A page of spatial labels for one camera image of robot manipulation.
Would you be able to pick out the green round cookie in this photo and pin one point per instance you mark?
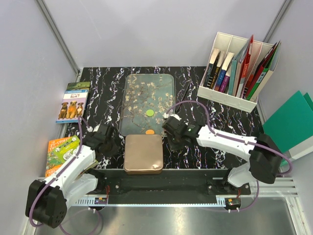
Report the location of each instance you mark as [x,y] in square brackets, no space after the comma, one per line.
[149,113]

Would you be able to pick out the dark red green folders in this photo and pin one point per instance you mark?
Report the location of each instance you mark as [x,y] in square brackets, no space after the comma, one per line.
[263,72]

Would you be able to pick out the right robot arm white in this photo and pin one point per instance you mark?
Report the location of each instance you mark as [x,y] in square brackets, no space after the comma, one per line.
[262,156]

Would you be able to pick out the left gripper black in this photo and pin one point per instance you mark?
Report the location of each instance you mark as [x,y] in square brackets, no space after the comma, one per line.
[114,150]

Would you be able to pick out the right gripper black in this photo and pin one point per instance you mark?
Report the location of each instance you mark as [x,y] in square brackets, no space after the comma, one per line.
[172,146]

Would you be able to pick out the green orange storey book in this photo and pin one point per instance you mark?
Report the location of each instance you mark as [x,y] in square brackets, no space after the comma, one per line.
[59,151]

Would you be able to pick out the teal folder in organizer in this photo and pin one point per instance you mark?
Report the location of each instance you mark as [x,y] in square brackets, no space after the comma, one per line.
[234,63]

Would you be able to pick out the green folder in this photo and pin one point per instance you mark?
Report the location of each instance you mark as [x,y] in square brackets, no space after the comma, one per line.
[291,126]

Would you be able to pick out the dog picture book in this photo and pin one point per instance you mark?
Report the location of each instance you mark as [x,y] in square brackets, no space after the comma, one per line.
[74,102]

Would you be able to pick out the black paperback book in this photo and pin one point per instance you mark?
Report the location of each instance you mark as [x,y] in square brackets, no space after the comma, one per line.
[216,56]

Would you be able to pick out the floral blue serving tray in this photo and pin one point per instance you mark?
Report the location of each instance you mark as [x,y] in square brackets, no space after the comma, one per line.
[143,92]

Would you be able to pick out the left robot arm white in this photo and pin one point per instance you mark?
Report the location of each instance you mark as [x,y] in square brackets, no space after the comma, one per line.
[49,200]

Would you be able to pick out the blue purple book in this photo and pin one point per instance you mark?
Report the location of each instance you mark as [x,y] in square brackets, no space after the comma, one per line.
[224,68]

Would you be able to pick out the red folder in organizer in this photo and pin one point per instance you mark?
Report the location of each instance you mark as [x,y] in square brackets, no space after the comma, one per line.
[245,60]

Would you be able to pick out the orange cookie at tray edge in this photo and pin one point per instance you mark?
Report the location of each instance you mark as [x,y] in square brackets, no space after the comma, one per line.
[149,132]

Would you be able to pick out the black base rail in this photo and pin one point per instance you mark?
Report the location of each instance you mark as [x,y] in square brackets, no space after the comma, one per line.
[192,187]

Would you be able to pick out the metal cookie tin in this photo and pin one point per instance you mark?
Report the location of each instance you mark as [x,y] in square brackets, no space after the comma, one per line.
[143,171]

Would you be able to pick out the white file organizer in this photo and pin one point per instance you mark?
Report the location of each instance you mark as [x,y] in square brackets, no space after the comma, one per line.
[237,70]

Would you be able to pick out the cookie tin lid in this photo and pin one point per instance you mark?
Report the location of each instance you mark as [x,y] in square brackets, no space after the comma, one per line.
[143,152]

